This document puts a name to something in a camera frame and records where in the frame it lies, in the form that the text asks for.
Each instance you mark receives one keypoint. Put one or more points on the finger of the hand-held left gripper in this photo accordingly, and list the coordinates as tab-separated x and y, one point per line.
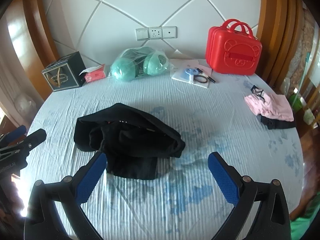
17	131
35	137

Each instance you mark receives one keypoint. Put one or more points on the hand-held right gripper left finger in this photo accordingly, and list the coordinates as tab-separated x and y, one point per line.
90	178

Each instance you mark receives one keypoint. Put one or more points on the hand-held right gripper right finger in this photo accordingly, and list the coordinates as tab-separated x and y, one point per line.
223	178

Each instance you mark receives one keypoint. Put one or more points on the black pants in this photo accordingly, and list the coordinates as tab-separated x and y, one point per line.
130	135

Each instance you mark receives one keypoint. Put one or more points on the white plastic bag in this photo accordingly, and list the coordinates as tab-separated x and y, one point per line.
23	103

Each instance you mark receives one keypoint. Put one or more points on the light blue bed sheet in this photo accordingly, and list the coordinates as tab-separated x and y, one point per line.
212	110

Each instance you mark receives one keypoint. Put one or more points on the dark gift box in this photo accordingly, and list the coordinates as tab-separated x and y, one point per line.
63	72

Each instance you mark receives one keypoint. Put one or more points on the black folded garment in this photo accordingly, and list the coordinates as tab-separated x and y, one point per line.
280	124

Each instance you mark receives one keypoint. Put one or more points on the red tissue pack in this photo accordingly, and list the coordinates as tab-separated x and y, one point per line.
95	74

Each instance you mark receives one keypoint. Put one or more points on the pink garment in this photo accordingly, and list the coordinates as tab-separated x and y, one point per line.
272	105

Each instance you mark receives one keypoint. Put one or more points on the person's green clothing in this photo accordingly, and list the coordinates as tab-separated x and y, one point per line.
303	220

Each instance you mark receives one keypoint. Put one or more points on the black pen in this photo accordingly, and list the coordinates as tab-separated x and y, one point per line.
206	75

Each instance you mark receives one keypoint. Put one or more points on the green bottle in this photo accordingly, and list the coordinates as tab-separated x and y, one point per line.
297	100

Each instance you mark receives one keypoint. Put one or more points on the blue scissors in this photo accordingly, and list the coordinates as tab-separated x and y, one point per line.
191	72

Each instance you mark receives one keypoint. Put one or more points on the green plush in plastic bag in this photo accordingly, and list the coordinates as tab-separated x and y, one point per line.
125	66

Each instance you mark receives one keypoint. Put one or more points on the white paper booklet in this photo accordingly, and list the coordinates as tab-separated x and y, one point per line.
178	66

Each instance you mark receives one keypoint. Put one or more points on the red packet at right edge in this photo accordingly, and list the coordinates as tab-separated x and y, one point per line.
232	52

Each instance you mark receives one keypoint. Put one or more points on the white padded headboard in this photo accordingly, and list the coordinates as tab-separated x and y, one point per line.
125	5

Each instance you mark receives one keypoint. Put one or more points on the white wall switch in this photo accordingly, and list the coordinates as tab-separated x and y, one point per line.
142	33

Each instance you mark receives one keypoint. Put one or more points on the white single-hole wall socket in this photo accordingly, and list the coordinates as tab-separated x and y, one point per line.
169	32

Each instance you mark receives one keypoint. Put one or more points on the white five-hole wall socket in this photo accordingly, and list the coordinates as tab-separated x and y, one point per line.
156	33

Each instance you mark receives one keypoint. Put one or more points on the wooden headboard frame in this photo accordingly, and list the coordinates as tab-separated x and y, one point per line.
277	17

